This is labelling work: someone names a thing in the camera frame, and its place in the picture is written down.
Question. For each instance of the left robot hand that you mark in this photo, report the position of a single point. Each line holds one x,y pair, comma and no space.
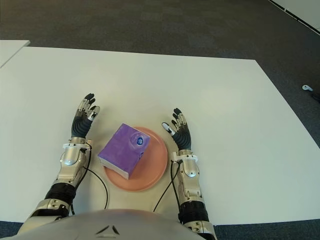
80,127

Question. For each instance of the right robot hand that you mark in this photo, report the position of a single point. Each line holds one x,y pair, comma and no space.
183,138

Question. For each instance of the purple tissue paper pack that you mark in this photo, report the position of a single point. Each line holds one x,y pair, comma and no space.
120,150

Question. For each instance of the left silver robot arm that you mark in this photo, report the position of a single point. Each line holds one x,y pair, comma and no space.
71,160

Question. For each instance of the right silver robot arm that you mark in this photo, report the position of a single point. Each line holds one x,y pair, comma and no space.
191,175

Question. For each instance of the pink round plate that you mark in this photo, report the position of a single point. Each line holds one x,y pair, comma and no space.
155,162

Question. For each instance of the silver robot torso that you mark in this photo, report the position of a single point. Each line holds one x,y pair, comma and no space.
112,225

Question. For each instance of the white side table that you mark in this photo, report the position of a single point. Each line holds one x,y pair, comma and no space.
10,50

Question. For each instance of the small white floor object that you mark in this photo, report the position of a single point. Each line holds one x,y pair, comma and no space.
306,87

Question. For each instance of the white partition panel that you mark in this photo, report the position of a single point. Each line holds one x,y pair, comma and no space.
305,10

